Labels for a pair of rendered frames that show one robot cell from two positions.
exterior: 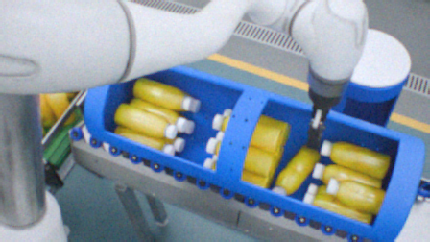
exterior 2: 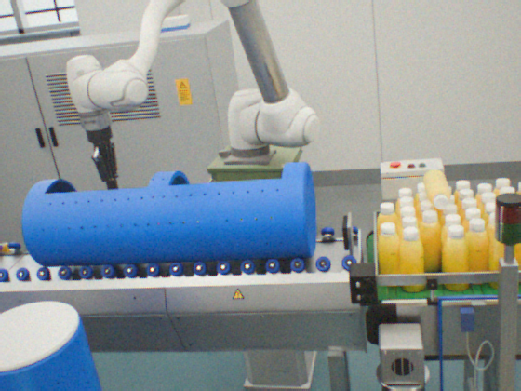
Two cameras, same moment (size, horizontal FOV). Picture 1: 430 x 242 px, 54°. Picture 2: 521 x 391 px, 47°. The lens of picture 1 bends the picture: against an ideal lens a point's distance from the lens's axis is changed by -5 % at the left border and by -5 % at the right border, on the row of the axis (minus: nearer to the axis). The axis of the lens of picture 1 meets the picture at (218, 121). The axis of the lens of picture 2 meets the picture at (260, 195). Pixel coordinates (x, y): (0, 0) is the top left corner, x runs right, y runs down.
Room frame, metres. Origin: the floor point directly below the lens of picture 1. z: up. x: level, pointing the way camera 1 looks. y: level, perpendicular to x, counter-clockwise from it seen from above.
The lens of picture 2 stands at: (2.43, -0.22, 1.84)
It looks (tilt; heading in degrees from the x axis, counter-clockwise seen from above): 23 degrees down; 166
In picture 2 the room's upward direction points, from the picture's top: 8 degrees counter-clockwise
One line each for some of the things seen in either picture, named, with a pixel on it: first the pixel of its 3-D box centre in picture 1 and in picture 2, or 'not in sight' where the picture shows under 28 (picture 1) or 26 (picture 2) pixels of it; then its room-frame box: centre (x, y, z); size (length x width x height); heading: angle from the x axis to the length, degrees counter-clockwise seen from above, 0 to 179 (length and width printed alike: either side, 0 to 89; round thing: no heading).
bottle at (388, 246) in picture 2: not in sight; (390, 256); (1.07, 0.47, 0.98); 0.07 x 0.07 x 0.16
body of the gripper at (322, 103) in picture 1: (324, 97); (100, 141); (0.60, -0.23, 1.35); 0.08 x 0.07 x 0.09; 153
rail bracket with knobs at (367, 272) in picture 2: not in sight; (364, 284); (1.12, 0.36, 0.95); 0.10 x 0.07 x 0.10; 153
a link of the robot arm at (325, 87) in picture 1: (329, 74); (95, 118); (0.60, -0.23, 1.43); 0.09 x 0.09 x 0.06
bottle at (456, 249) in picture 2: not in sight; (456, 260); (1.18, 0.61, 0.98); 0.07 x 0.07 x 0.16
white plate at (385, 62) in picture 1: (370, 56); (22, 333); (1.03, -0.53, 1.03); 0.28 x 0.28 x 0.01
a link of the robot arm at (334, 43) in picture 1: (333, 31); (88, 83); (0.61, -0.23, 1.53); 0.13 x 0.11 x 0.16; 32
